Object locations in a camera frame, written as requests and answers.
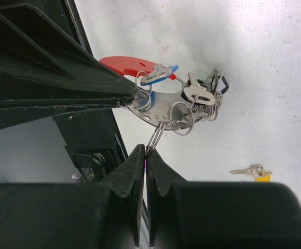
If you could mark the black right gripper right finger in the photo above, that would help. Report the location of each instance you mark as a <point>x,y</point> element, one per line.
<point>185,214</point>

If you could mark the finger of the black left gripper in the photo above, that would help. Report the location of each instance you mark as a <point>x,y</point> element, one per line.
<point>15,116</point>
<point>41,64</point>

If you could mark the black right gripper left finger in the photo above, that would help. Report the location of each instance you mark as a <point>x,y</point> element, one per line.
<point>106,214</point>

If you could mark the key with yellow tag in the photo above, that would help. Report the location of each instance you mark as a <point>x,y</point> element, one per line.
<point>256,171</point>

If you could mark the keyring bunch with coloured tags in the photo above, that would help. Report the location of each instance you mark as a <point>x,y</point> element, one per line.
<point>165,101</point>

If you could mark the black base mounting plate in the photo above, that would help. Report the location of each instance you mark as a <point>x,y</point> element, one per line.
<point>93,144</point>

